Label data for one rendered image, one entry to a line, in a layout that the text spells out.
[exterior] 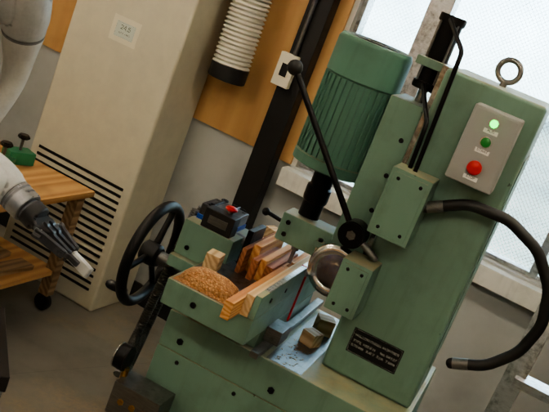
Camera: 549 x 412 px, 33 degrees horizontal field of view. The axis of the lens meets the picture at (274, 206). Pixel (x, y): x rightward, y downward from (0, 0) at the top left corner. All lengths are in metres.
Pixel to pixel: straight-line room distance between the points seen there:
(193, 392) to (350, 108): 0.73
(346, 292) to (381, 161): 0.30
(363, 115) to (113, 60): 1.81
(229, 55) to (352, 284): 1.76
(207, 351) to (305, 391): 0.24
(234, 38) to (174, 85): 0.29
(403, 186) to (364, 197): 0.17
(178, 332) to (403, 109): 0.70
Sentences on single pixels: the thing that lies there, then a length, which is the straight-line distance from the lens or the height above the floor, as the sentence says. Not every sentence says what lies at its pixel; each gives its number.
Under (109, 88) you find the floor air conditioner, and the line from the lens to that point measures 3.68.
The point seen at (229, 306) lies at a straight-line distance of 1.86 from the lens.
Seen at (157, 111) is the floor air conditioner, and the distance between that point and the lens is 3.57.
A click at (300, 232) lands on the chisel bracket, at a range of 2.13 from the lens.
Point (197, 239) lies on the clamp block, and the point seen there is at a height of 0.92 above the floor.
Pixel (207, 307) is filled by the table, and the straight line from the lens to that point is 1.95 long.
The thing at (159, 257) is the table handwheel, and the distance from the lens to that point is 2.30.
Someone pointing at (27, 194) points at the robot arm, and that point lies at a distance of 2.46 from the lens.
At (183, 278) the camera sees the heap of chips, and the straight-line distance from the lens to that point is 1.98.
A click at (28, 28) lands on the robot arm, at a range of 2.16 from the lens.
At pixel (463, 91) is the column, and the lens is 1.94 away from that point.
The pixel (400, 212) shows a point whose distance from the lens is 1.90.
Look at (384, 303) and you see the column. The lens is 2.03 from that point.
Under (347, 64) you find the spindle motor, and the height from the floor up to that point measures 1.44.
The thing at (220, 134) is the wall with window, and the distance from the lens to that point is 3.77.
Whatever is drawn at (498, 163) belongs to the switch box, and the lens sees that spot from 1.88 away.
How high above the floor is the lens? 1.62
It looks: 15 degrees down
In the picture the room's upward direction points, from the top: 21 degrees clockwise
